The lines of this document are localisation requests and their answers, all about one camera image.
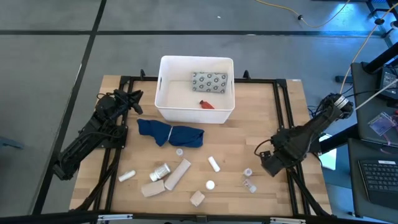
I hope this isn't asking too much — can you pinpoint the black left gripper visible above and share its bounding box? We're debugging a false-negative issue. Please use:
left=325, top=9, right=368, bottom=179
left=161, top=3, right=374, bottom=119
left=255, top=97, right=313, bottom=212
left=107, top=89, right=145, bottom=116

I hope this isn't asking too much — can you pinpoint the grey patterned pouch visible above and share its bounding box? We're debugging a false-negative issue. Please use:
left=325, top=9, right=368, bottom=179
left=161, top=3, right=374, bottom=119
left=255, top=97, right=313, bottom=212
left=191, top=71, right=228, bottom=95

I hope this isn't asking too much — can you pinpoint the short beige bandage roll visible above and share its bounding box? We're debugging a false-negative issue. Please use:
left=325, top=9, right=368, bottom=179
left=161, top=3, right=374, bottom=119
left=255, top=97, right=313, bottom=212
left=190, top=190, right=206, bottom=207

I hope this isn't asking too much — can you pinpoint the white plastic basket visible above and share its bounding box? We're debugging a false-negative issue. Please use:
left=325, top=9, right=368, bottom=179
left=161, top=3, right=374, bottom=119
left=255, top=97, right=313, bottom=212
left=154, top=55, right=236, bottom=124

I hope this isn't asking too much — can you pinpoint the clear tube with white cap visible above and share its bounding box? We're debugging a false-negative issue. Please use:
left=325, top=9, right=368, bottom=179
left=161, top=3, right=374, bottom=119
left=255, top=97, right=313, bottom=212
left=243, top=179, right=258, bottom=194

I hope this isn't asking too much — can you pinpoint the white paper sheet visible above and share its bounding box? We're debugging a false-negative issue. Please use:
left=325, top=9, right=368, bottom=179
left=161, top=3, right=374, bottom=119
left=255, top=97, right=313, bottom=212
left=318, top=133, right=338, bottom=171

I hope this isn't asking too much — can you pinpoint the blue cloth bundle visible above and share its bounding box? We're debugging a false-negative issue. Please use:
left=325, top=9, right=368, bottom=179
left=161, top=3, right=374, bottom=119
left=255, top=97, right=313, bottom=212
left=136, top=118, right=205, bottom=148

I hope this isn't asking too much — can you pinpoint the small white gauze roll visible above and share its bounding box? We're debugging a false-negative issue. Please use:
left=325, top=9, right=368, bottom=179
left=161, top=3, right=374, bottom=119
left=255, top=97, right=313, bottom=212
left=207, top=156, right=221, bottom=173
left=118, top=169, right=137, bottom=183

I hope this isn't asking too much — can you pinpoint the clear pill bottle white cap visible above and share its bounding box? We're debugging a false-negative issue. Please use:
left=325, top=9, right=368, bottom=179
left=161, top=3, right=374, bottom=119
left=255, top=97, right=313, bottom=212
left=149, top=163, right=172, bottom=182

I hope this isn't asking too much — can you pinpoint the long beige bandage roll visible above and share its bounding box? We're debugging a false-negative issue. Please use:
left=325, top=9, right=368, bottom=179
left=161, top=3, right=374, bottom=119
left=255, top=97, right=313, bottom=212
left=164, top=159, right=192, bottom=191

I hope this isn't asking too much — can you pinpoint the medium beige bandage roll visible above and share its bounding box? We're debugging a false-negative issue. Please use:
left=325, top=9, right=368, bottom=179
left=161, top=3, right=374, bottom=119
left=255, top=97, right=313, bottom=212
left=141, top=179, right=166, bottom=198

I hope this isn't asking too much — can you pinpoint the black side desk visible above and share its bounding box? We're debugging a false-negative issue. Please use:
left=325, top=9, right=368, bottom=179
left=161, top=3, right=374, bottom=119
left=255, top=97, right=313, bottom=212
left=348, top=62, right=398, bottom=218

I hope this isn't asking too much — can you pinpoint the black laptop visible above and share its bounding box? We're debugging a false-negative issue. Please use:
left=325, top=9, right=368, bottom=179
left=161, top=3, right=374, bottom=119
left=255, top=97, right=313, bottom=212
left=357, top=158, right=398, bottom=209

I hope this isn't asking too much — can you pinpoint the blue floor object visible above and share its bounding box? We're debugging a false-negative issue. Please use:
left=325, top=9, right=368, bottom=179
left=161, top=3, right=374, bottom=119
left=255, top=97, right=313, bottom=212
left=0, top=136, right=24, bottom=150

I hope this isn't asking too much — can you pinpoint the black stand pole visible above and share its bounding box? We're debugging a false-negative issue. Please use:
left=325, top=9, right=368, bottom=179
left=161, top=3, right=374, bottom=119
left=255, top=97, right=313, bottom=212
left=362, top=40, right=398, bottom=75

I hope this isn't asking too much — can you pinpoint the silver metal bracket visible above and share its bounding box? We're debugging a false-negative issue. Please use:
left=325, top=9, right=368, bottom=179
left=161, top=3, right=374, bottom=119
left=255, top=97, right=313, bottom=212
left=269, top=217, right=307, bottom=224
left=97, top=213, right=134, bottom=222

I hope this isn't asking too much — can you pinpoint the black aluminium table frame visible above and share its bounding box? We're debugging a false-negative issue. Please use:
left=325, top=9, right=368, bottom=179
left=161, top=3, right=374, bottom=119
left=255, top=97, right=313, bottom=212
left=73, top=68, right=332, bottom=218

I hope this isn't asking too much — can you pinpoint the white cable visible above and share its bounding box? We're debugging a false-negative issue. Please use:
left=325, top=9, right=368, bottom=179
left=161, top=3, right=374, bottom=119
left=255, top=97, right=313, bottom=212
left=355, top=78, right=398, bottom=111

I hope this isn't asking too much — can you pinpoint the hanging yellow cable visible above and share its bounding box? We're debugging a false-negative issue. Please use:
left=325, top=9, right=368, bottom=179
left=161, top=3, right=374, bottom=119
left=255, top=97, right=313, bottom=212
left=338, top=2, right=398, bottom=96

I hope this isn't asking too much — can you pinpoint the yellow cable with black plug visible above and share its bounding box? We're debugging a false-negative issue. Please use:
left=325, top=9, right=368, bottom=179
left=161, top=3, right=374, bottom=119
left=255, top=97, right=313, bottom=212
left=254, top=0, right=352, bottom=29

